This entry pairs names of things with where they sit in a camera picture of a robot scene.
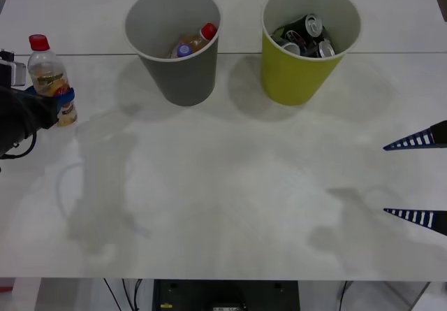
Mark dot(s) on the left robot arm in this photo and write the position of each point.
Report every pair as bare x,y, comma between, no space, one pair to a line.
10,71

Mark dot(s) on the black robot torso base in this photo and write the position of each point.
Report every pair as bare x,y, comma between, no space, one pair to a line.
227,295

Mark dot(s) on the yellow-green plastic waste bin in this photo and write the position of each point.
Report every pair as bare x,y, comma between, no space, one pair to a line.
297,77

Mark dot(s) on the silver-topped drink can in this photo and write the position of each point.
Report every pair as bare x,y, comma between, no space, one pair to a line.
290,47
326,49

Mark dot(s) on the orange bottle with red cap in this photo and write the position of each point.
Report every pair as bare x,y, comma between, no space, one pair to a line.
197,40

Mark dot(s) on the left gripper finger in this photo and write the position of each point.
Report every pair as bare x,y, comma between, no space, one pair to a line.
30,91
67,97

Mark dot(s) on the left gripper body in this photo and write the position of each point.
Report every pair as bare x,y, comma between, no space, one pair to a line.
28,112

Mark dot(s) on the clear bottle with red cap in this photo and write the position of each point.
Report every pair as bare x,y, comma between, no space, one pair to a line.
47,75

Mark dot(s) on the black drink can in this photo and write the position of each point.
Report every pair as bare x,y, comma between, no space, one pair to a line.
313,24

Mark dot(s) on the bottle with purple cap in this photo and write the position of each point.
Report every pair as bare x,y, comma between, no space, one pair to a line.
183,50

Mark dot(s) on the red drink can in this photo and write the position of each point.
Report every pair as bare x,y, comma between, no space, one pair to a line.
297,37

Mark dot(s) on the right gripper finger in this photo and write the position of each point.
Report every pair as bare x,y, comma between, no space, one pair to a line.
424,217
424,138

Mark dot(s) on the grey plastic waste bin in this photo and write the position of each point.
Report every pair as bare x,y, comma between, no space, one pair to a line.
181,77

